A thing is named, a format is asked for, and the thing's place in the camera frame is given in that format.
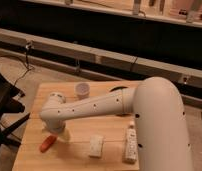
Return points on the white squeeze bottle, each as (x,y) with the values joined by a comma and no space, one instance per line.
(130,153)

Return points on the green ceramic bowl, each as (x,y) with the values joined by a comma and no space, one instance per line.
(120,88)

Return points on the white sponge block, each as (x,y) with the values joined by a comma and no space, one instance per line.
(96,144)

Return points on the black chair base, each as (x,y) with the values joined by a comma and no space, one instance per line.
(9,105)

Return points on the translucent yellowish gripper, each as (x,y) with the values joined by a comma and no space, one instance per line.
(65,136)

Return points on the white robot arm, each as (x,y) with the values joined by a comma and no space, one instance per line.
(158,109)

